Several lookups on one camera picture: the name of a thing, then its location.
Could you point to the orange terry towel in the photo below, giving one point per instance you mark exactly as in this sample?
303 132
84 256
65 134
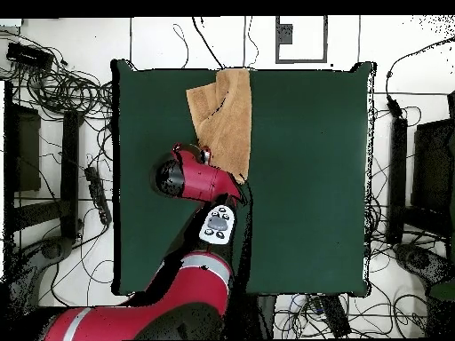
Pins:
227 124

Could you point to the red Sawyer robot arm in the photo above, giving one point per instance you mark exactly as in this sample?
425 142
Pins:
199 177

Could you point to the dark green table cloth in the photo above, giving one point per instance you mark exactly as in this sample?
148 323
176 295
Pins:
302 160

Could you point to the black power strip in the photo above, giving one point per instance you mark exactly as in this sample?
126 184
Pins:
334 316
97 195

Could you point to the grey tripod base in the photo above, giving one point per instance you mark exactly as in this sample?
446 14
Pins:
419 259
53 248

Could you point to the black rectangular box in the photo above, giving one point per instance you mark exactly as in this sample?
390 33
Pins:
30 56

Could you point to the green object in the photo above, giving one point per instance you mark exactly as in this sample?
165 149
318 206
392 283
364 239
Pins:
442 290

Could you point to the grey square frame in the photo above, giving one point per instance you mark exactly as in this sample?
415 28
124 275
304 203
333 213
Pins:
278 42

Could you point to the black frame stand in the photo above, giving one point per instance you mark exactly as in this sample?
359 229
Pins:
69 170
398 177

